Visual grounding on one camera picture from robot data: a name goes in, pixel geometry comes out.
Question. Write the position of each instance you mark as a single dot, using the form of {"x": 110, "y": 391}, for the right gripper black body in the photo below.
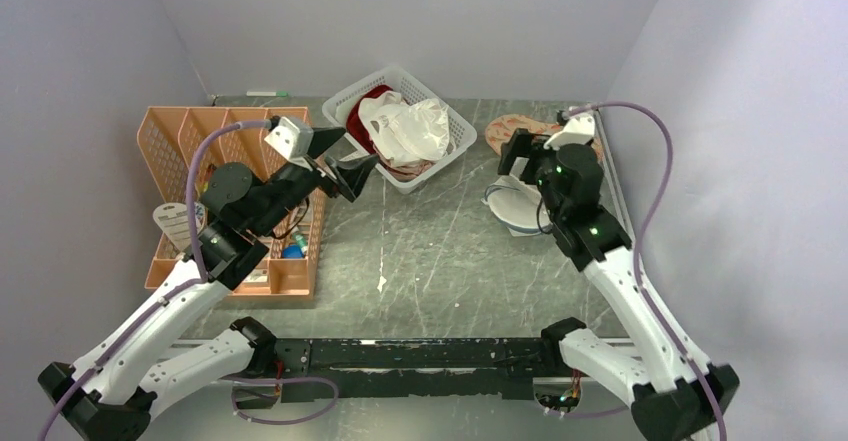
{"x": 537, "y": 171}

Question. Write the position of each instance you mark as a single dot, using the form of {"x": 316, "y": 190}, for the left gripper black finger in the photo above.
{"x": 351, "y": 175}
{"x": 323, "y": 138}

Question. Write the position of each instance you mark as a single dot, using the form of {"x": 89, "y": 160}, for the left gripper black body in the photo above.
{"x": 291, "y": 186}

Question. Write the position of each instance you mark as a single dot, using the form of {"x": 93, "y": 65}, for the floral mesh laundry bag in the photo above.
{"x": 501, "y": 129}

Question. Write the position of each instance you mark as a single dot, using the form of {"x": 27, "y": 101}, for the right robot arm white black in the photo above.
{"x": 671, "y": 387}

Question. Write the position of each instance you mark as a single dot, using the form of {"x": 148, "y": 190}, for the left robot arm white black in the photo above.
{"x": 120, "y": 386}

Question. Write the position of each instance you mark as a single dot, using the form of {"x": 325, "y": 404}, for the pink beige bra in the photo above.
{"x": 407, "y": 172}

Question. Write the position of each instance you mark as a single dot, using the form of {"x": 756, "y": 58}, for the white plastic laundry basket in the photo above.
{"x": 463, "y": 135}

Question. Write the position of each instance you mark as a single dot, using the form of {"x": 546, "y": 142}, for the red velvet garment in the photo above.
{"x": 354, "y": 123}

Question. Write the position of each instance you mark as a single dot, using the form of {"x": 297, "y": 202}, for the white satin garment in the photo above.
{"x": 403, "y": 133}

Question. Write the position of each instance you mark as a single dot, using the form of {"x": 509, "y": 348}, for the blue bottle cap item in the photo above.
{"x": 297, "y": 247}

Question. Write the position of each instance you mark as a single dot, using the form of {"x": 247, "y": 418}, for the white green marker pen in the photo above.
{"x": 269, "y": 94}

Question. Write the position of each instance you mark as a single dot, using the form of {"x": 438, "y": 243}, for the white paper tag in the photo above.
{"x": 173, "y": 220}

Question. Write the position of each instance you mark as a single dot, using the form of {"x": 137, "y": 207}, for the left wrist camera silver box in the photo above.
{"x": 289, "y": 137}

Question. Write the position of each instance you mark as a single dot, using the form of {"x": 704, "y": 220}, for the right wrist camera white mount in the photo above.
{"x": 579, "y": 129}

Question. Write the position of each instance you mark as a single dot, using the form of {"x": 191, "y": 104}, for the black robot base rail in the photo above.
{"x": 393, "y": 368}

